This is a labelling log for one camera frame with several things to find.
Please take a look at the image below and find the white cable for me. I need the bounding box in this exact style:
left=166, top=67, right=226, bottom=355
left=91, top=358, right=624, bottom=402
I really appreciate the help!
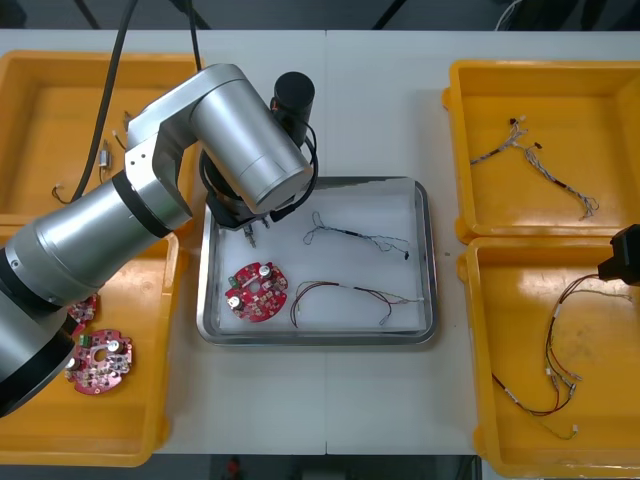
left=494, top=0, right=557, bottom=32

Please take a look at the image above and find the red green wire harness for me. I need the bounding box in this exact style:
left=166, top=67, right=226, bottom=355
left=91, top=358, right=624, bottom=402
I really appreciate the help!
left=491, top=272, right=632, bottom=441
left=291, top=279, right=426, bottom=330

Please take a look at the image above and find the yellow-orange plastic bin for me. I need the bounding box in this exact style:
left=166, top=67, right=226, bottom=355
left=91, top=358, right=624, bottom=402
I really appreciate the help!
left=0, top=225, right=191, bottom=469
left=455, top=235, right=640, bottom=480
left=441, top=59, right=640, bottom=246
left=0, top=49, right=209, bottom=236

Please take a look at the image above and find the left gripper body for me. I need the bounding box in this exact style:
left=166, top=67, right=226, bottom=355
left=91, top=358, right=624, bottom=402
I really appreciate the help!
left=206, top=192, right=251, bottom=230

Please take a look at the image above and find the steel tray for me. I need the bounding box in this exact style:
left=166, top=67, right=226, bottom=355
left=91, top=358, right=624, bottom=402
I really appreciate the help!
left=196, top=175, right=441, bottom=347

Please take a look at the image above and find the group of metal solenoids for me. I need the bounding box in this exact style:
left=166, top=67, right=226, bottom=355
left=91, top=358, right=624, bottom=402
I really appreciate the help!
left=52, top=110, right=132, bottom=204

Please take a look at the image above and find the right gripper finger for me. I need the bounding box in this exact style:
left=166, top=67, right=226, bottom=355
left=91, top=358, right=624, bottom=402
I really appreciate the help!
left=597, top=258, right=640, bottom=287

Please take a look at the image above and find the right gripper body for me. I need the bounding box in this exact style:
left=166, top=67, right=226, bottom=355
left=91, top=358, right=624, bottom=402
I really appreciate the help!
left=610, top=223, right=640, bottom=264

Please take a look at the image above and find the round red circuit board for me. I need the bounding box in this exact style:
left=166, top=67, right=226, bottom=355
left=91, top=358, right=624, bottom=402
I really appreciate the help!
left=64, top=328, right=135, bottom=396
left=68, top=293, right=100, bottom=325
left=224, top=259, right=291, bottom=324

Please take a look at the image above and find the thick black cable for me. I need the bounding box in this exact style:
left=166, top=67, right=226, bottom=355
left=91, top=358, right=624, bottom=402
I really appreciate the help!
left=185, top=0, right=205, bottom=71
left=69, top=0, right=140, bottom=204

